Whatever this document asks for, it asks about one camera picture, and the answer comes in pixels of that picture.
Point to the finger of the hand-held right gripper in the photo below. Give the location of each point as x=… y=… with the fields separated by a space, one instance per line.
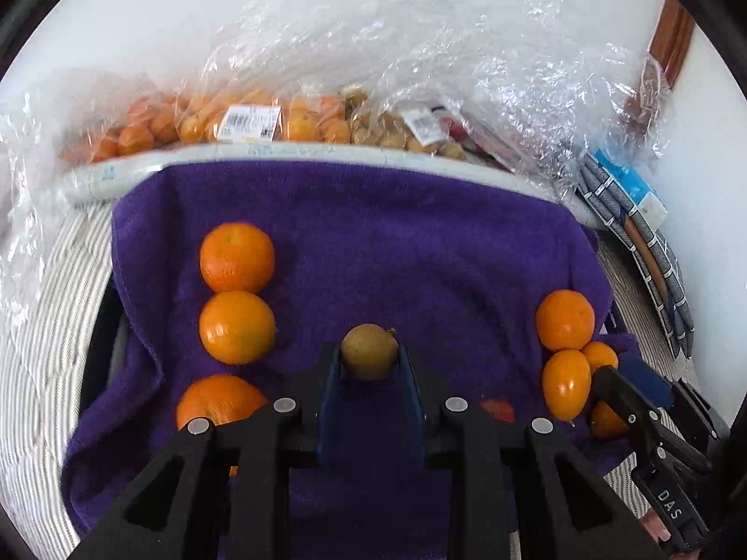
x=627 y=405
x=694 y=408

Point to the grey checked cloth bundle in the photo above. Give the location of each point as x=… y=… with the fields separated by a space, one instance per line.
x=659 y=280

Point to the pack of red fruits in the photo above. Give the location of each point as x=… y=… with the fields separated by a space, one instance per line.
x=472 y=140

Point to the clear bag of oranges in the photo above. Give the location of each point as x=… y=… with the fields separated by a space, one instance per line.
x=192 y=122

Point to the clear bag of yellow fruits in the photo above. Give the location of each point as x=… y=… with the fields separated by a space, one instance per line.
x=385 y=131

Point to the large orange with rough skin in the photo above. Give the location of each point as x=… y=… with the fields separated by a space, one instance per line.
x=236 y=326

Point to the white printed roll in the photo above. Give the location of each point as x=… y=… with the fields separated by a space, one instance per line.
x=292 y=153

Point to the blue and white packet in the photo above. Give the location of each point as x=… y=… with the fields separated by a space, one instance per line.
x=633 y=186

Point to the large smooth orange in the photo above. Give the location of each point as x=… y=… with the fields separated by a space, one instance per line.
x=216 y=399

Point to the medium orange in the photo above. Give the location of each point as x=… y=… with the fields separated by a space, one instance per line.
x=564 y=319
x=236 y=256

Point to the purple towel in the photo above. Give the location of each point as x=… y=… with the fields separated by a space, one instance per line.
x=420 y=256

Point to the brown wooden frame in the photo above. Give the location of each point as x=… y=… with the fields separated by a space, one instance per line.
x=671 y=35

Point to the person's right hand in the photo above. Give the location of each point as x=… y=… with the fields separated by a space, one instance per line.
x=656 y=528

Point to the large yellow-green fruit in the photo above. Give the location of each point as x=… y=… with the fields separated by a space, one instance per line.
x=369 y=353

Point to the black tray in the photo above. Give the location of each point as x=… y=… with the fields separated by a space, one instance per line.
x=111 y=356

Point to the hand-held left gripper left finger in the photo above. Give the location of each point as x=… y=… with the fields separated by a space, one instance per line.
x=328 y=414

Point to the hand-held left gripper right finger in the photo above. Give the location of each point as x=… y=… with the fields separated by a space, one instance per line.
x=413 y=414

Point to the small red fruit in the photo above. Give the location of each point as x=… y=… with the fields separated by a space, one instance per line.
x=499 y=409

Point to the small orange with stem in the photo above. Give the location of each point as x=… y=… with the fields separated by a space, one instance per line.
x=565 y=384

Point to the large clear plastic wrap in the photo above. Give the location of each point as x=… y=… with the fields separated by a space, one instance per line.
x=467 y=52

